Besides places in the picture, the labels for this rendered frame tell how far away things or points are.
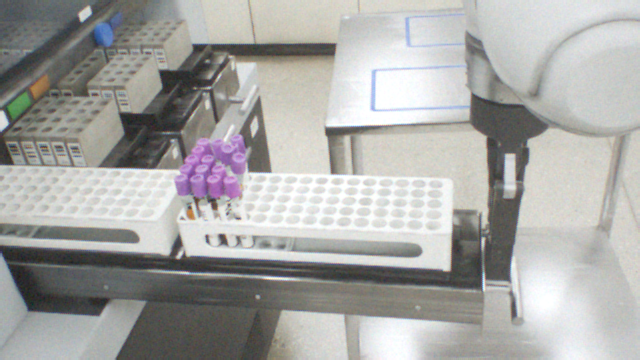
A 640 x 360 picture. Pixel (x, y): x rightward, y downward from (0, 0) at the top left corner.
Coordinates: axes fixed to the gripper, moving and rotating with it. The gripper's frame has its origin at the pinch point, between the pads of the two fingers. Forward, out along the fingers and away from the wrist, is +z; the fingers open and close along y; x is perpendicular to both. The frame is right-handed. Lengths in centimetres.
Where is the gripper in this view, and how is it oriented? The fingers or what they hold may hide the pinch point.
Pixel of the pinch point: (497, 252)
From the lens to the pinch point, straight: 75.4
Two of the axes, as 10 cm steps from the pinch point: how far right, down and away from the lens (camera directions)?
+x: 9.8, 0.3, -1.9
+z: 0.9, 8.2, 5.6
